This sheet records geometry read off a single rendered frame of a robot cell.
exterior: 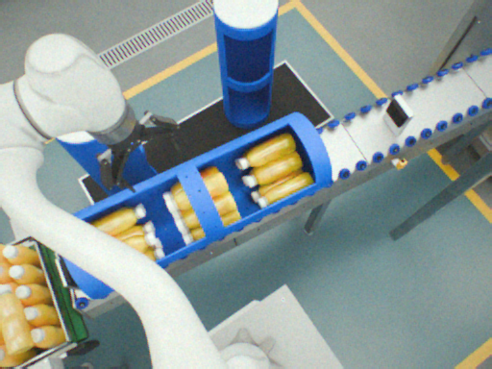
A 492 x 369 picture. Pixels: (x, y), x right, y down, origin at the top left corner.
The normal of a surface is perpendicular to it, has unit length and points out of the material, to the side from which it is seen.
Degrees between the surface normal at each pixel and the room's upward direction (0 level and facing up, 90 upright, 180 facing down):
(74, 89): 74
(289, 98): 0
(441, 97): 0
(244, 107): 0
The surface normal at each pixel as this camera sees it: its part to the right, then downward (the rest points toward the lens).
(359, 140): -0.01, -0.36
